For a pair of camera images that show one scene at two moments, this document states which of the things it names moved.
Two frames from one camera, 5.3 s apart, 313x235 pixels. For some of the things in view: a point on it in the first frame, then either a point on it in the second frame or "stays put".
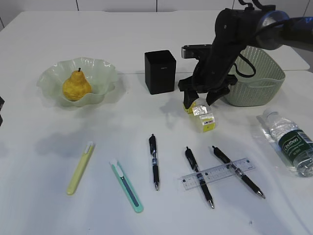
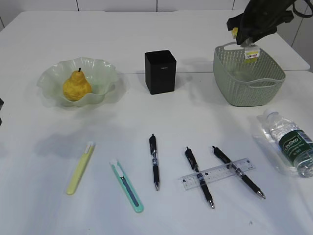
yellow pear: [75, 87] stays put
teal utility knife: [125, 186] stays put
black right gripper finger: [213, 95] to [243, 37]
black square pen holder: [160, 71] stays put
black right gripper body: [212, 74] to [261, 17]
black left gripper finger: [1, 103] stays put
